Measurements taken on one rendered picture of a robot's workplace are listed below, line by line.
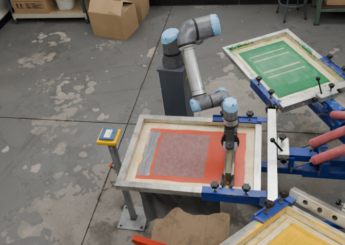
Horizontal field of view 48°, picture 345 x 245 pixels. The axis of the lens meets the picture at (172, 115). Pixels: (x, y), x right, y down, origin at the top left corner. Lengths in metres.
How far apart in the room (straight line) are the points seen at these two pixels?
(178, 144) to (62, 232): 1.40
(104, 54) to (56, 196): 2.22
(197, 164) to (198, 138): 0.21
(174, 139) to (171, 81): 0.42
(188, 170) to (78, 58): 3.26
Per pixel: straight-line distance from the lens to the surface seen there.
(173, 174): 2.20
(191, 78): 2.03
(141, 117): 2.52
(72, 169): 3.72
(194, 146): 2.33
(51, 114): 4.40
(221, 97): 2.05
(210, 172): 2.19
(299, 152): 2.20
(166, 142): 2.37
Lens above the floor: 2.65
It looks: 42 degrees down
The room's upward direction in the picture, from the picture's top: 8 degrees counter-clockwise
